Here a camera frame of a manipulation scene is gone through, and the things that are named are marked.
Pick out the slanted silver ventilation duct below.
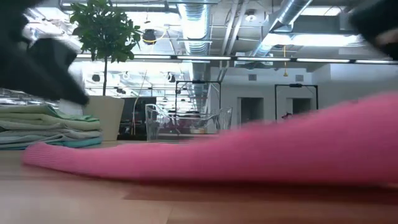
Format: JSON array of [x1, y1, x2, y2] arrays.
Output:
[[251, 0, 313, 57]]

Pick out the green microfiber towel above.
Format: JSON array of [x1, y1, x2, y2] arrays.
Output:
[[0, 104, 101, 132]]

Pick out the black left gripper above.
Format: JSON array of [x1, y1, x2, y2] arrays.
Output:
[[0, 36, 91, 106]]

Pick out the green leafy plant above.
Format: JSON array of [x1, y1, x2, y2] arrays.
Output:
[[68, 0, 142, 97]]

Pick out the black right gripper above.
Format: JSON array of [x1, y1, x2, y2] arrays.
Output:
[[348, 0, 398, 62]]

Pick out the black metal stand frame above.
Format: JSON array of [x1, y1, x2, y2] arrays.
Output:
[[274, 83, 320, 121]]

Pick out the long ceiling light strip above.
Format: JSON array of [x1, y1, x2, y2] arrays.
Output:
[[76, 53, 398, 65]]

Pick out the grey waffle-weave towel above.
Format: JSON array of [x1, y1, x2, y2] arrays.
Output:
[[0, 119, 103, 140]]

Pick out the small yellow hanging item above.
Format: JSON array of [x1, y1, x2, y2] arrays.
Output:
[[282, 45, 289, 78]]

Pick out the black ceiling-mounted device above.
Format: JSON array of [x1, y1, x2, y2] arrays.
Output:
[[142, 28, 157, 45]]

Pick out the white plant pot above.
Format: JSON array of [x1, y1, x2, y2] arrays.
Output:
[[82, 95, 126, 142]]

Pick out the turquoise terry towel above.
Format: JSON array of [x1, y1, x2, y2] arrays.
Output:
[[0, 136, 104, 151]]

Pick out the clear plastic bin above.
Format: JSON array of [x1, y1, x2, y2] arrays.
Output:
[[145, 104, 234, 143]]

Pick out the pink towel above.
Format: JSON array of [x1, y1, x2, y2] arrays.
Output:
[[21, 91, 398, 187]]

